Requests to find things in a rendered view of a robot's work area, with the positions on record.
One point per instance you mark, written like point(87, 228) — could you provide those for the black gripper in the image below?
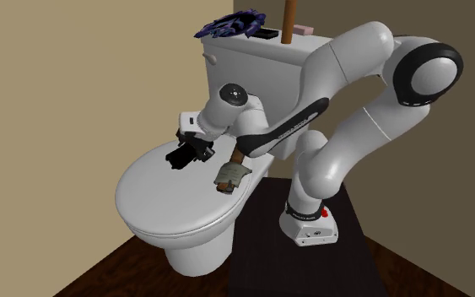
point(183, 157)

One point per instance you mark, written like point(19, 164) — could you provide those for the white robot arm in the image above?
point(356, 140)

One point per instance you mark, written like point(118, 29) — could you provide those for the white toilet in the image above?
point(171, 201)

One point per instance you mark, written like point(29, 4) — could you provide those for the dark robot stand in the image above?
point(270, 263)

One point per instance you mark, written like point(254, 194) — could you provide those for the purple crumpled cloth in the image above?
point(233, 24)

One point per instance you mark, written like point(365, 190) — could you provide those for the black flat box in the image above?
point(266, 33)

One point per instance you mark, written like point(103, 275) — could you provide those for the brown cylinder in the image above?
point(289, 20)

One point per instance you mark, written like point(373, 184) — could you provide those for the pink block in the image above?
point(303, 29)

